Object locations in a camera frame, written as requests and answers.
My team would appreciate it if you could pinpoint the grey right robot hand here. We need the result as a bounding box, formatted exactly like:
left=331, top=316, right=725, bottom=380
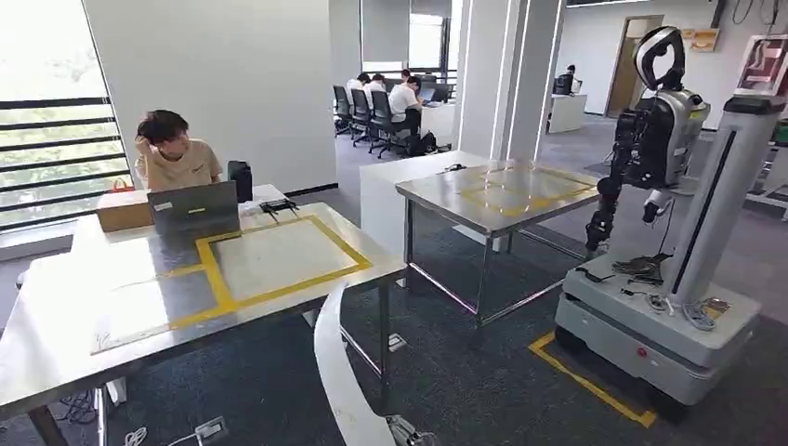
left=386, top=415, right=440, bottom=446

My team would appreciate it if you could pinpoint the white curved plastic part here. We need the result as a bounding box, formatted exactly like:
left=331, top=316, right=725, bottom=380
left=313, top=283, right=399, bottom=446

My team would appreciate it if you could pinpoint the yellow floor tape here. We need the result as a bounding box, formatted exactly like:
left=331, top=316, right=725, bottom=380
left=528, top=332, right=658, bottom=429

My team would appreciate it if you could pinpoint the grey power strip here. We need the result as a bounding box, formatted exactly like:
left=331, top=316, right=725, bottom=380
left=194, top=416, right=230, bottom=441

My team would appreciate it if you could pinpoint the steel table with yellow tape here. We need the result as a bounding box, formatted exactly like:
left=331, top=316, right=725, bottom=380
left=395, top=160, right=601, bottom=327
left=0, top=183, right=408, bottom=446

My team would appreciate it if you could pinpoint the white cabinet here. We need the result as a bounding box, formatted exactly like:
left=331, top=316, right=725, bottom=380
left=359, top=151, right=493, bottom=260

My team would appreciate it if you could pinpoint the black router with antennas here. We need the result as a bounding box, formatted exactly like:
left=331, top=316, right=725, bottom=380
left=259, top=198, right=300, bottom=221

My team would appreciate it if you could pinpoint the white wheeled robot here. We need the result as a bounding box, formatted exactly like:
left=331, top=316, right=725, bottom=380
left=554, top=25, right=786, bottom=426

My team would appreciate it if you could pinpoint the black backpack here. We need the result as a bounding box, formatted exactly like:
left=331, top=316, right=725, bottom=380
left=406, top=130, right=440, bottom=157

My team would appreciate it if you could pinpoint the black upright box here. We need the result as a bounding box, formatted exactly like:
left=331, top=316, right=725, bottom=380
left=228, top=160, right=255, bottom=203

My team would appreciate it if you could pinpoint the grey laptop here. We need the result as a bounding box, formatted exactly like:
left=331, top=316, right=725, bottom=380
left=146, top=180, right=243, bottom=238

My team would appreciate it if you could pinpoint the black office chair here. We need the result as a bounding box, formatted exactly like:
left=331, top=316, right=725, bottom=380
left=350, top=88, right=373, bottom=148
left=369, top=90, right=411, bottom=158
left=332, top=85, right=353, bottom=137

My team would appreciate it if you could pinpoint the white desk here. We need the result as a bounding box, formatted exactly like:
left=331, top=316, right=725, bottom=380
left=546, top=93, right=588, bottom=135

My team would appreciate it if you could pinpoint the seated person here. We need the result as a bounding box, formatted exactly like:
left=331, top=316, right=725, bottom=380
left=134, top=109, right=224, bottom=192

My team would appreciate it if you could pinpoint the brown cardboard box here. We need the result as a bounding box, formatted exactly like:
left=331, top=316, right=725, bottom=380
left=95, top=189, right=155, bottom=233

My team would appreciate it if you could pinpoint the brown door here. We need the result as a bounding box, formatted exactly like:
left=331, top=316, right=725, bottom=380
left=605, top=15, right=664, bottom=118

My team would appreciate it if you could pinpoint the framed wall picture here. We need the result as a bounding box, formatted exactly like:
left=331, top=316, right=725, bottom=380
left=735, top=33, right=788, bottom=98

